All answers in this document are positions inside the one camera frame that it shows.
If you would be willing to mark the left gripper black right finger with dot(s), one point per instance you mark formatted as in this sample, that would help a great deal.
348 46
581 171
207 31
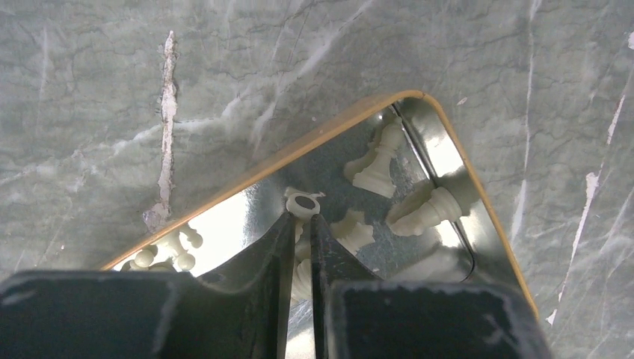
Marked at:
358 315

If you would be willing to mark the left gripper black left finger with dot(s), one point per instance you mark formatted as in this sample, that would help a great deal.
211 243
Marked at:
238 310

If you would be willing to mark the white chess piece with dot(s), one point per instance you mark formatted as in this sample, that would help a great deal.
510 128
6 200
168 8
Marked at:
303 206

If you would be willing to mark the gold tin of white pieces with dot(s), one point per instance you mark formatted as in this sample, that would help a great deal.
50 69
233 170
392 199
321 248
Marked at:
401 195

